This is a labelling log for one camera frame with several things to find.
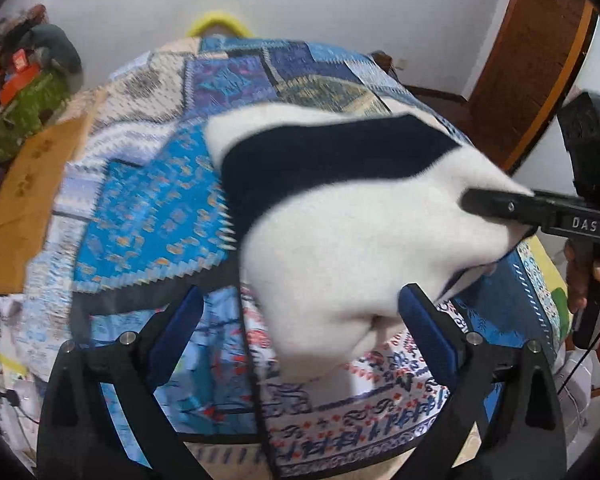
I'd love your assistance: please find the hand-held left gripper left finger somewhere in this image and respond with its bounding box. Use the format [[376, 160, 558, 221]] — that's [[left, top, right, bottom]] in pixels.
[[36, 285, 206, 480]]

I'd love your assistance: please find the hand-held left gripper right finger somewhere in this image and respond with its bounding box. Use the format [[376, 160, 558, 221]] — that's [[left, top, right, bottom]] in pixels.
[[399, 284, 567, 480]]

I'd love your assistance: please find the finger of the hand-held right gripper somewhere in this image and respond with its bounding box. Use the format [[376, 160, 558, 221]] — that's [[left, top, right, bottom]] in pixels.
[[460, 187, 542, 233]]

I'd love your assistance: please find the cream navy striped sweater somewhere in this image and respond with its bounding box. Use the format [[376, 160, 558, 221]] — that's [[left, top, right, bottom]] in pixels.
[[202, 101, 536, 383]]

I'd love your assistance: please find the pile of colourful clothes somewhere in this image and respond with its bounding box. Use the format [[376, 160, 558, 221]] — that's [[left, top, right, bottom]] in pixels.
[[0, 5, 48, 91]]

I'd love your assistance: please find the person's right hand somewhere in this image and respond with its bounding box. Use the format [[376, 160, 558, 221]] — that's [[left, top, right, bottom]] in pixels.
[[565, 242, 600, 316]]

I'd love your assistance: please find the wooden door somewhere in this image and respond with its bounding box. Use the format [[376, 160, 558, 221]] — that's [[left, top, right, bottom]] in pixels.
[[467, 0, 600, 176]]

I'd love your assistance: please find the blue patchwork blanket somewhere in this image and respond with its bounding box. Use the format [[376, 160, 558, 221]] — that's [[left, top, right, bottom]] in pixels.
[[25, 35, 571, 478]]

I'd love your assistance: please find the white printed bed sheet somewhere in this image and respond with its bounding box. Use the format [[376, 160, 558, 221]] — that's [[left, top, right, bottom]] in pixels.
[[0, 290, 56, 461]]

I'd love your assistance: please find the yellow-brown mat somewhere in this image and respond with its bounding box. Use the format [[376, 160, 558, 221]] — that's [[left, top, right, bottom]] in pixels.
[[0, 90, 106, 296]]

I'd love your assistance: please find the green patterned bag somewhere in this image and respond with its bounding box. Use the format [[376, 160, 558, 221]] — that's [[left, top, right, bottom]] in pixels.
[[0, 72, 66, 161]]

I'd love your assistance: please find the orange box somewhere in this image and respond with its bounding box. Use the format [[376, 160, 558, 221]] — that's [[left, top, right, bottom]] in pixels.
[[0, 67, 36, 106]]

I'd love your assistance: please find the grey plush toy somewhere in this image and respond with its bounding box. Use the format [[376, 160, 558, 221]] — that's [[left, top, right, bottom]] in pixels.
[[22, 25, 83, 86]]

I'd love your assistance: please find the small red box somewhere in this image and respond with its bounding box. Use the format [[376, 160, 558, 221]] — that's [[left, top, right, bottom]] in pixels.
[[12, 50, 38, 73]]

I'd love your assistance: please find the yellow foam arch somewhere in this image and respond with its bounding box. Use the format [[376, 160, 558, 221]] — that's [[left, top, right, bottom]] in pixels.
[[187, 10, 253, 38]]

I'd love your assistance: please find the black charger cable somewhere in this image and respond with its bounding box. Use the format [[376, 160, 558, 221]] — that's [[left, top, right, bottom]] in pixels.
[[0, 382, 41, 428]]

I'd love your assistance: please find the wooden bed post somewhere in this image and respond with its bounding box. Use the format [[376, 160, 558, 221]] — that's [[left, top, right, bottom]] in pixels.
[[372, 50, 393, 78]]

